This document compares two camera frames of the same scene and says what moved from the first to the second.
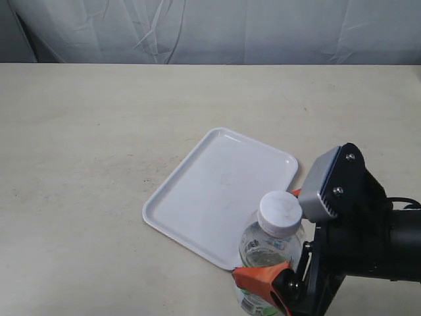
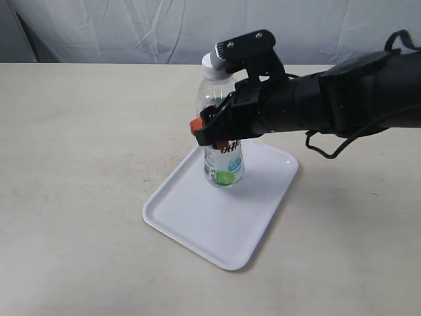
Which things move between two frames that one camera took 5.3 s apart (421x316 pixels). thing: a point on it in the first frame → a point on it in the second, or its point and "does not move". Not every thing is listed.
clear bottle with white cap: [278, 236] → [224, 168]
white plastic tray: [210, 200] does not move
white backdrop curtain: [210, 31] does not move
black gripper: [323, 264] → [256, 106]
